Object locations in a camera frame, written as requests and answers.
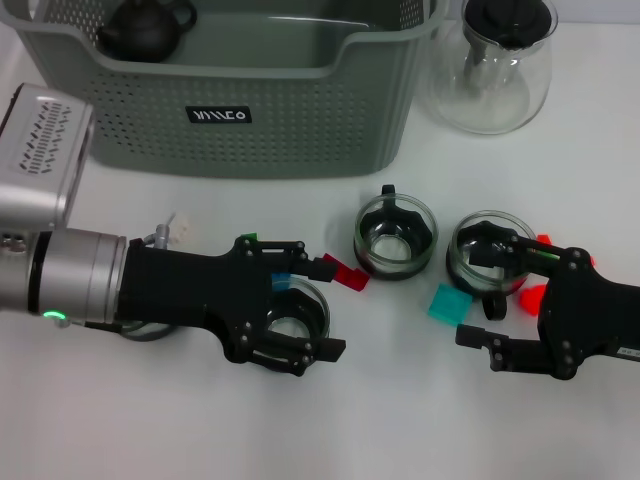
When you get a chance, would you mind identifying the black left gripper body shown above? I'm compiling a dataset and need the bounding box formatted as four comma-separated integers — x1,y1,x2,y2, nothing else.
117,237,281,365

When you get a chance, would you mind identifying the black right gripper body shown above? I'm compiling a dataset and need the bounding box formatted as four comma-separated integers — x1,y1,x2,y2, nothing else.
537,247,640,381

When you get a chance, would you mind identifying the white toy brick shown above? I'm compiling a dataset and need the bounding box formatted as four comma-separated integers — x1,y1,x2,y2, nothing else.
167,212,194,241

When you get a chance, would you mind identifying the grey-green perforated storage bin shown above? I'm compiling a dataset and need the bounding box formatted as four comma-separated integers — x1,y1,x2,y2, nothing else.
0,0,451,180

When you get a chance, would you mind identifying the red sloped toy brick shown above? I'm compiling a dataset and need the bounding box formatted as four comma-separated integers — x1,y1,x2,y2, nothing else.
518,283,549,316

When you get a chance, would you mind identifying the dark red toy brick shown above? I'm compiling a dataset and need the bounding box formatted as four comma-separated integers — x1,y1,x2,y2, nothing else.
322,253,371,291

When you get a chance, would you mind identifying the left gripper silver plug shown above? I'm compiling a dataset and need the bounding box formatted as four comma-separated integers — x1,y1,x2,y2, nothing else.
144,223,175,250

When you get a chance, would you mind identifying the teal square toy plate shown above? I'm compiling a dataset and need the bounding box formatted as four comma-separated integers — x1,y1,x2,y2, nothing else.
427,282,474,330

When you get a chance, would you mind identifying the clear glass carafe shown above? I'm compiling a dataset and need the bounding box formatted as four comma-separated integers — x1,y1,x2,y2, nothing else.
422,0,559,136

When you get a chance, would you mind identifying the black carafe lid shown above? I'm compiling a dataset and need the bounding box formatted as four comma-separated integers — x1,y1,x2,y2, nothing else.
462,0,559,50

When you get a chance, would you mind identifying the dark clay teapot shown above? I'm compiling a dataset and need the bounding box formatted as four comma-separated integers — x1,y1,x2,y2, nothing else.
95,0,197,64

